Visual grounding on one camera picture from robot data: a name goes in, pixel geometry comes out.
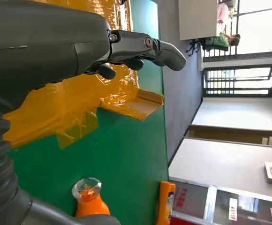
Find large orange bottle clear cap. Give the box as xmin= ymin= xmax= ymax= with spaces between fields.
xmin=71 ymin=177 xmax=110 ymax=218

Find orange bottle with blue label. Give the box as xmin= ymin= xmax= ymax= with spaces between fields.
xmin=156 ymin=181 xmax=176 ymax=225

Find yellow plastic bag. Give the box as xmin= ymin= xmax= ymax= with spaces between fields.
xmin=3 ymin=0 xmax=165 ymax=150

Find translucent yellow film piece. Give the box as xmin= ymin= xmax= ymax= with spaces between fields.
xmin=56 ymin=108 xmax=100 ymax=150

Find green table mat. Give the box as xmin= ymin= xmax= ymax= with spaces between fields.
xmin=8 ymin=0 xmax=172 ymax=225

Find black office chair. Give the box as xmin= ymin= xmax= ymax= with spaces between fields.
xmin=186 ymin=38 xmax=230 ymax=57

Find white cabinet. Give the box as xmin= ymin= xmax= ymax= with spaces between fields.
xmin=178 ymin=0 xmax=218 ymax=41

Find seated person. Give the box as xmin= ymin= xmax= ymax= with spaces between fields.
xmin=205 ymin=32 xmax=241 ymax=52

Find white framed red display stand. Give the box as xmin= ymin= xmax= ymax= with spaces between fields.
xmin=170 ymin=177 xmax=272 ymax=225

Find black window grille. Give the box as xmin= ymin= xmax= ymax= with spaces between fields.
xmin=202 ymin=63 xmax=272 ymax=98

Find brown wooden rail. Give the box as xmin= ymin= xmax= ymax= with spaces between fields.
xmin=187 ymin=124 xmax=272 ymax=146

